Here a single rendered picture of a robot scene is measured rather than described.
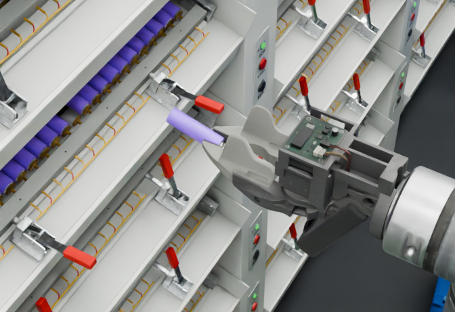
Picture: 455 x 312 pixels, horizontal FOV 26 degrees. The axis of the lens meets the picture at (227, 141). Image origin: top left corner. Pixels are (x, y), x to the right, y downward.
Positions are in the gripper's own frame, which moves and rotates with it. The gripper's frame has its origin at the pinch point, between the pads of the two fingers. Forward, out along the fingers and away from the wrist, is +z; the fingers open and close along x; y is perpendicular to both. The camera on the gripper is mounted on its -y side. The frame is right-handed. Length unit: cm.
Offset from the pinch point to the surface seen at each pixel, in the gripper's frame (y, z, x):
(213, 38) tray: -9.0, 15.2, -24.0
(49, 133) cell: -5.0, 20.0, 4.1
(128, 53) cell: -5.0, 20.3, -12.0
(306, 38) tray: -29, 15, -52
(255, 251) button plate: -61, 12, -32
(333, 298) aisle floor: -105, 6, -60
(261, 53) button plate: -16.1, 12.2, -31.8
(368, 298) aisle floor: -105, 0, -64
